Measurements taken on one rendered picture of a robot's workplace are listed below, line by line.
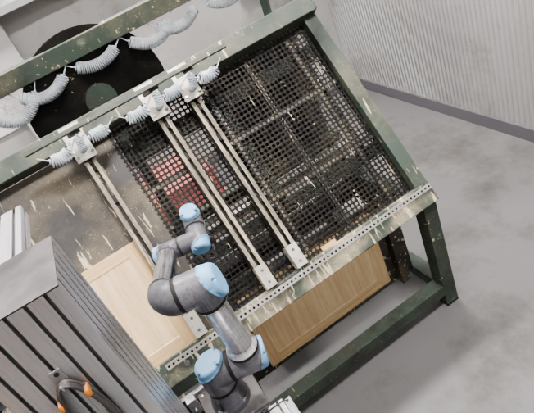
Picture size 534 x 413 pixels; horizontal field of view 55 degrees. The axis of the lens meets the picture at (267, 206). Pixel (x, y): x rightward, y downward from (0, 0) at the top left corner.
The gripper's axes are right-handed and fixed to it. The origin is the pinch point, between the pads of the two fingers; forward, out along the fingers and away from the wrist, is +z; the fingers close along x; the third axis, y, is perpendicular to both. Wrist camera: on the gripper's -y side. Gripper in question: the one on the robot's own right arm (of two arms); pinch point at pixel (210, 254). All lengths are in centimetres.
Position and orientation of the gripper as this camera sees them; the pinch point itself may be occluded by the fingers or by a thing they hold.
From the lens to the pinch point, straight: 224.6
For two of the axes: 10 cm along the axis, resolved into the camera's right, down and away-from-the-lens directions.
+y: -5.3, -6.9, 5.0
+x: -8.4, 5.1, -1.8
